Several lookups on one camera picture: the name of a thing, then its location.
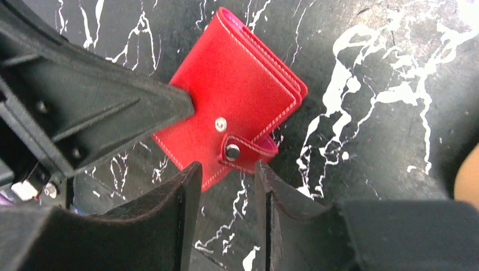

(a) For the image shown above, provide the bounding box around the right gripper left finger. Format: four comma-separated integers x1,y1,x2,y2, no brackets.
1,162,202,270

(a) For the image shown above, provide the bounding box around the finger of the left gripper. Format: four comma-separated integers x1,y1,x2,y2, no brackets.
1,1,194,177

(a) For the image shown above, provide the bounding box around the red leather card holder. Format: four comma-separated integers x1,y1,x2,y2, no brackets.
153,7,308,191

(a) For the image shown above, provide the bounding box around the tan oval card tray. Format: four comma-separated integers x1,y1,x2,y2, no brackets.
454,145,478,210

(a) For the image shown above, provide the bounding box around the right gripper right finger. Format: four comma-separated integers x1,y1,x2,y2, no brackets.
255,161,478,270

